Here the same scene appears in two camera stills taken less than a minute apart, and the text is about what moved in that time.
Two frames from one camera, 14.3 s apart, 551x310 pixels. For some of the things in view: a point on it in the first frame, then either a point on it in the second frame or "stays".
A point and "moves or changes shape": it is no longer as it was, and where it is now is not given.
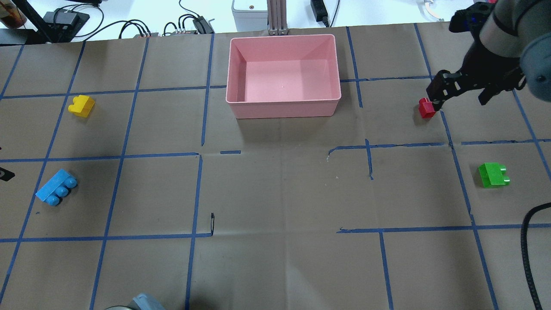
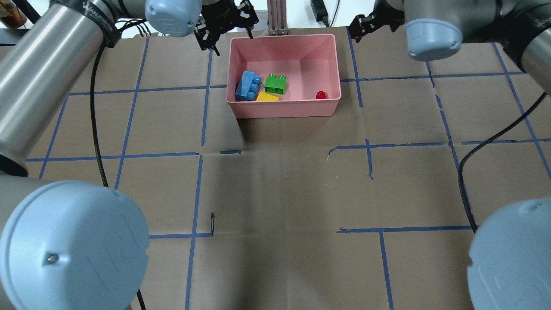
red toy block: (426, 108) -> (320, 94)
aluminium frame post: (277, 17) stays
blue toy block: (57, 187) moves or changes shape
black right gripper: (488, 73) -> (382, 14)
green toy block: (492, 175) -> (275, 84)
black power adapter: (320, 11) stays
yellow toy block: (82, 106) -> (265, 97)
